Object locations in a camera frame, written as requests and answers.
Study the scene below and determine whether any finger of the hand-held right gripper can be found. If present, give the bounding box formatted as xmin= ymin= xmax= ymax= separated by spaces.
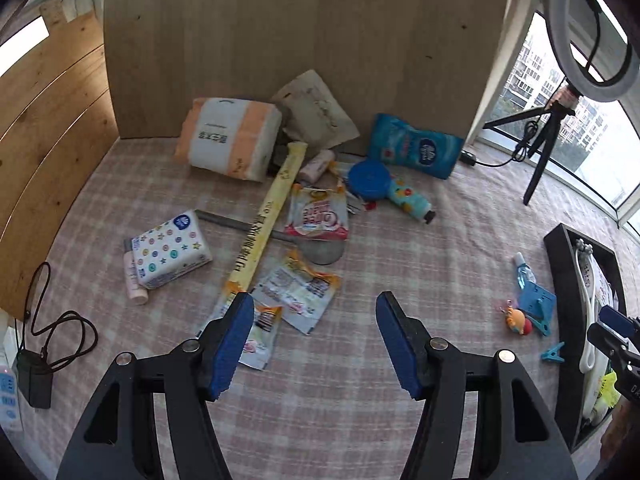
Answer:
xmin=587 ymin=322 xmax=633 ymax=362
xmin=598 ymin=305 xmax=640 ymax=337

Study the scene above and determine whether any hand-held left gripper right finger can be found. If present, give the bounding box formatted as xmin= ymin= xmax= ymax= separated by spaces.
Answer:
xmin=376 ymin=291 xmax=578 ymax=480

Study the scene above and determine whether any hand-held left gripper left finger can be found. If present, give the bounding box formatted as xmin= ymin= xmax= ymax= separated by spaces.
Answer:
xmin=56 ymin=291 xmax=256 ymax=480

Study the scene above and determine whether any small orange silver sachet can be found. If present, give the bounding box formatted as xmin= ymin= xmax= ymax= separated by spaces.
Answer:
xmin=239 ymin=305 xmax=283 ymax=371

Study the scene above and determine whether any black container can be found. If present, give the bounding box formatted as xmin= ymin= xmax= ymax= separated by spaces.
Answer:
xmin=543 ymin=223 xmax=626 ymax=453

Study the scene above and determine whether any large orange silver sachet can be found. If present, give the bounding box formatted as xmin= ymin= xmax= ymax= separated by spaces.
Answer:
xmin=252 ymin=249 xmax=342 ymax=335

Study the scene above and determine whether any star print tissue pack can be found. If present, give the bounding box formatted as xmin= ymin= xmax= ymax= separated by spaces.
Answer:
xmin=124 ymin=210 xmax=213 ymax=291

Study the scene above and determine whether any long yellow straw packet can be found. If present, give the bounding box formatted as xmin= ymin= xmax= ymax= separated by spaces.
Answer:
xmin=207 ymin=141 xmax=307 ymax=333

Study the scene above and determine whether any white massage roller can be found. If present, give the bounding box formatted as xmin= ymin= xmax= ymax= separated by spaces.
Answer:
xmin=575 ymin=239 xmax=601 ymax=373

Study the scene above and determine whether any pink checked tablecloth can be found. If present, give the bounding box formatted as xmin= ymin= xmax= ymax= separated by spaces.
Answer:
xmin=0 ymin=137 xmax=640 ymax=480

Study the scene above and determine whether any small clear bottle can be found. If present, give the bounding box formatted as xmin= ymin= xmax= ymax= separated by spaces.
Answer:
xmin=512 ymin=252 xmax=537 ymax=290

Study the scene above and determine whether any pale pink tube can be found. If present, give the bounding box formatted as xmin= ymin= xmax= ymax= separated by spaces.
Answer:
xmin=123 ymin=251 xmax=150 ymax=306

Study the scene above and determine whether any red white small card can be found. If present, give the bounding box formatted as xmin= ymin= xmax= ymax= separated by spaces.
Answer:
xmin=350 ymin=192 xmax=378 ymax=217

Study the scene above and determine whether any fruit print hand cream tube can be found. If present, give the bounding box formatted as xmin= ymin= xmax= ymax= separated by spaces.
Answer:
xmin=387 ymin=176 xmax=437 ymax=225

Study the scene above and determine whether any red white creamer sachet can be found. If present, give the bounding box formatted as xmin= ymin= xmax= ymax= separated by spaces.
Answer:
xmin=283 ymin=185 xmax=350 ymax=241

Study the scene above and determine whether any round blue tape measure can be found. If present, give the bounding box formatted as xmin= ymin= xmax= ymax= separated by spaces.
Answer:
xmin=347 ymin=161 xmax=392 ymax=201

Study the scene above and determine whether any black tripod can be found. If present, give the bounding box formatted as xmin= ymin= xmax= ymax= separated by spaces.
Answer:
xmin=482 ymin=85 xmax=581 ymax=206

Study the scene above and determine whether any small pink bottle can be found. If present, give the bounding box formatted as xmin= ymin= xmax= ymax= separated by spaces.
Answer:
xmin=299 ymin=149 xmax=336 ymax=184

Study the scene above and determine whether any blue wet wipes pack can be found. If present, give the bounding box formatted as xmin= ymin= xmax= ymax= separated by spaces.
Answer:
xmin=368 ymin=113 xmax=465 ymax=181

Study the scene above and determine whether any orange white tissue pack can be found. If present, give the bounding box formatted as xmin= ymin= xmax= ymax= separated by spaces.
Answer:
xmin=174 ymin=97 xmax=283 ymax=182

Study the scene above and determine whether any white power strip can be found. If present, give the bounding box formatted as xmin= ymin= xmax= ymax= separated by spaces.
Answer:
xmin=0 ymin=340 xmax=25 ymax=433

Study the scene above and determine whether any beige paper bag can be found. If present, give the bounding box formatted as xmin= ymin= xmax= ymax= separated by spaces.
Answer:
xmin=271 ymin=70 xmax=361 ymax=153

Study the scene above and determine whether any wooden plank panel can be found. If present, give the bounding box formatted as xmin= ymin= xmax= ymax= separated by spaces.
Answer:
xmin=0 ymin=2 xmax=121 ymax=321

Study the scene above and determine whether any upright wooden board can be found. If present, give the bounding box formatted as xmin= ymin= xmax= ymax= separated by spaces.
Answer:
xmin=102 ymin=0 xmax=513 ymax=161

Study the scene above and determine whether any side window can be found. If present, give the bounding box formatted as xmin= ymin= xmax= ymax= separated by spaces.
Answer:
xmin=0 ymin=0 xmax=93 ymax=63

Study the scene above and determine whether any orange toy keychain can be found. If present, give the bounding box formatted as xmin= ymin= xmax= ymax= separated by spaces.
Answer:
xmin=497 ymin=299 xmax=534 ymax=336

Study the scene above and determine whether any ring light tripod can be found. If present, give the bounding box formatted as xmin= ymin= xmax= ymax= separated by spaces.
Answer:
xmin=472 ymin=0 xmax=640 ymax=231

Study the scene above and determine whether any black ring light cable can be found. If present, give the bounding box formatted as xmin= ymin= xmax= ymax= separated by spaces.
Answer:
xmin=472 ymin=125 xmax=543 ymax=167

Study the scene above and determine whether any black charger with cable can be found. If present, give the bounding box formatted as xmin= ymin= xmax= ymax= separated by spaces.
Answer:
xmin=14 ymin=261 xmax=99 ymax=409

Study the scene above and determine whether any white ring light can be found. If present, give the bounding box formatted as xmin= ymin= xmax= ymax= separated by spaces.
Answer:
xmin=544 ymin=0 xmax=640 ymax=103

